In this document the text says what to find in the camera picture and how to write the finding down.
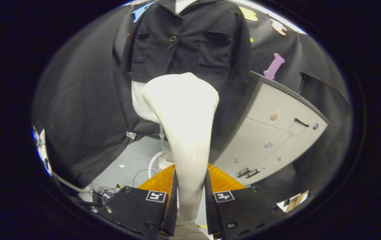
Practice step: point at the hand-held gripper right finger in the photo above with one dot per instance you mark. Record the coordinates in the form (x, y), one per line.
(212, 216)

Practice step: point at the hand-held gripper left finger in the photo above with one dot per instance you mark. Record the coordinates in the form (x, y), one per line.
(171, 216)

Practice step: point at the white garment steamer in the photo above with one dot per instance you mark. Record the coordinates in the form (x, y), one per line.
(183, 116)

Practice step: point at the white shirt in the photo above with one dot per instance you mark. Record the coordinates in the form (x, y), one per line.
(140, 100)

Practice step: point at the black suit jacket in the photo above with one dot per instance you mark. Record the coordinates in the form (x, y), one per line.
(183, 50)

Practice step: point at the black power adapter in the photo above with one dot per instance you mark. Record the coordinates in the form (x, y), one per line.
(102, 198)

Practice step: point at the grey cabinet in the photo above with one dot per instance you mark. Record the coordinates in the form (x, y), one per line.
(270, 143)

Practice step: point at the black backdrop cloth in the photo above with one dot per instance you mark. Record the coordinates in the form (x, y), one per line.
(83, 116)

